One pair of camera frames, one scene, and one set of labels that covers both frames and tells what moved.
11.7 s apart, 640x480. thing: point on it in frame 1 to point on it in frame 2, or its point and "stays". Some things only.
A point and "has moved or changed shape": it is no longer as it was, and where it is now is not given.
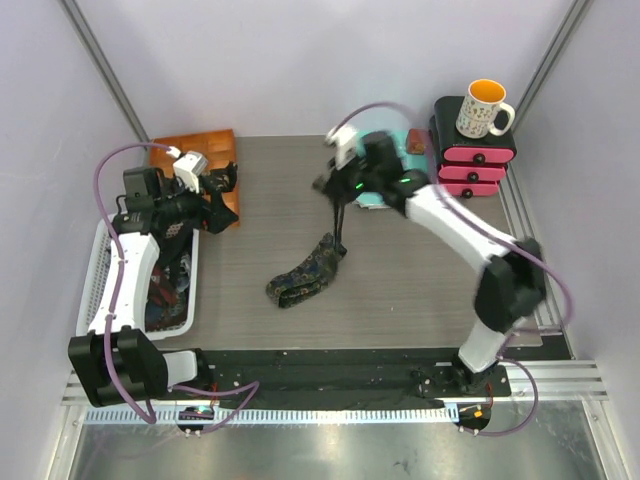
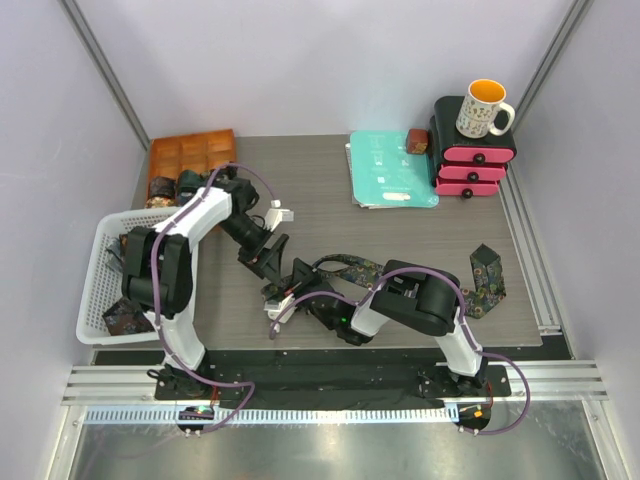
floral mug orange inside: x=481 y=110 stays
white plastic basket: x=97 y=274 stays
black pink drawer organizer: x=467 y=167 stays
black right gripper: x=337 y=185 to x=301 y=272
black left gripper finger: x=216 y=216 to x=274 y=268
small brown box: x=417 y=140 stays
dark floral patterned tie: x=298 y=282 has moved or changed shape
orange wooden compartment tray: x=218 y=147 stays
